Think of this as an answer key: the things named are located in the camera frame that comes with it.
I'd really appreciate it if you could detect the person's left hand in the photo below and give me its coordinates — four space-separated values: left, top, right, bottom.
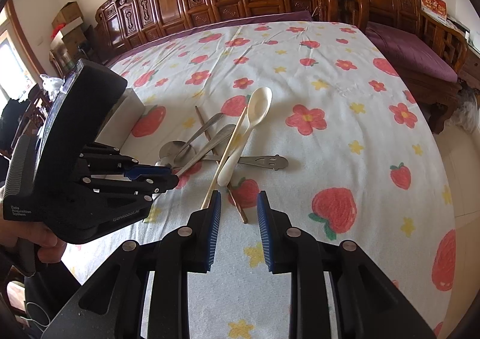
0 217 69 265

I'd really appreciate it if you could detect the purple armchair cushion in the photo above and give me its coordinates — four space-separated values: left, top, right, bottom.
365 22 459 83

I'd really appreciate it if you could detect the grey fluffy mop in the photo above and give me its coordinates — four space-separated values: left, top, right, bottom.
448 88 480 133

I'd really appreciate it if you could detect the brown cardboard box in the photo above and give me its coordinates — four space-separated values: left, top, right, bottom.
52 2 83 27

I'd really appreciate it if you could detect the red gift box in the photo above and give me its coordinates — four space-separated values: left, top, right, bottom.
419 0 449 21

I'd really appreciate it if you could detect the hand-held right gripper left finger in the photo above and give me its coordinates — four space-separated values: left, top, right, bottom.
41 190 223 339

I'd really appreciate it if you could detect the white flat box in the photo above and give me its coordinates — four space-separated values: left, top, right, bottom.
50 22 85 40

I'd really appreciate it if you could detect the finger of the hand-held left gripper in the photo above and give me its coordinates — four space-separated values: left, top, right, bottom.
79 142 172 181
80 173 180 202

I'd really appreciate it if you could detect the dark brown chopstick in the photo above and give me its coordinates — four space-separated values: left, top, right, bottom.
194 106 249 225

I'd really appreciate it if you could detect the cream plastic spoon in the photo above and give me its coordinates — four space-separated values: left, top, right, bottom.
217 87 273 188

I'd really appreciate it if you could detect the metal spoon with smiley handle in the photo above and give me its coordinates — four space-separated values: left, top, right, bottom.
187 154 289 172

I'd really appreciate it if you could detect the wooden door frame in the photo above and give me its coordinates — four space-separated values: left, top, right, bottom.
0 0 42 73

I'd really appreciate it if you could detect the low wooden chair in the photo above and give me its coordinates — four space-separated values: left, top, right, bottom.
22 84 49 130

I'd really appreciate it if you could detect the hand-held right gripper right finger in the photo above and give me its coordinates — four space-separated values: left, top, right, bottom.
256 190 437 339

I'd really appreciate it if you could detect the wooden side table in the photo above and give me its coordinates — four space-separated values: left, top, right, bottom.
446 17 480 88

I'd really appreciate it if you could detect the dark clothing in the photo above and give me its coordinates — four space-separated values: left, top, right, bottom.
0 99 27 148

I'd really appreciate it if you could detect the strawberry flower print tablecloth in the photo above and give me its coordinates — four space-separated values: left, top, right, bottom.
62 20 456 339

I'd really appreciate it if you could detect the rectangular metal tin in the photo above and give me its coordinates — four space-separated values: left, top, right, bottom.
99 88 146 154

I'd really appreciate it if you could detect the clear plastic bag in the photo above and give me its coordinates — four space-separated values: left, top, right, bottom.
40 75 62 94

